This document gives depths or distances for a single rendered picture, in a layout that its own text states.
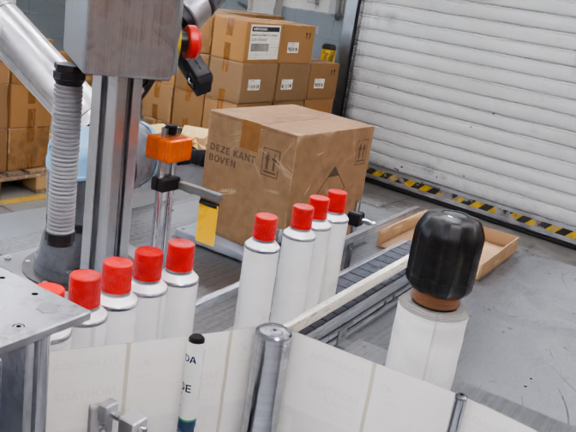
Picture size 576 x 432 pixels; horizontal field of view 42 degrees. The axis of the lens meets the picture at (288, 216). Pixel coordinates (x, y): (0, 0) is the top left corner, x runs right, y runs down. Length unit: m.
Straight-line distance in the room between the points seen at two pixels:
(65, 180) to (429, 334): 0.45
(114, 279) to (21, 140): 3.72
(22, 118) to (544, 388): 3.65
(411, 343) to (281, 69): 4.09
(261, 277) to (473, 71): 4.44
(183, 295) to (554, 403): 0.65
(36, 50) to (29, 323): 0.87
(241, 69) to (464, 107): 1.70
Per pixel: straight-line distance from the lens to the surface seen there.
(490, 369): 1.34
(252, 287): 1.07
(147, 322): 0.89
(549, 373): 1.39
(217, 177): 1.62
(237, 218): 1.60
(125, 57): 0.80
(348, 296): 1.29
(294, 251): 1.12
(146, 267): 0.87
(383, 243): 1.82
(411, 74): 5.62
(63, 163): 0.87
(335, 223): 1.23
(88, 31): 0.79
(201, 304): 1.05
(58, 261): 1.25
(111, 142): 0.96
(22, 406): 0.59
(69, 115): 0.85
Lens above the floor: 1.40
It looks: 17 degrees down
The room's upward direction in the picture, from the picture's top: 9 degrees clockwise
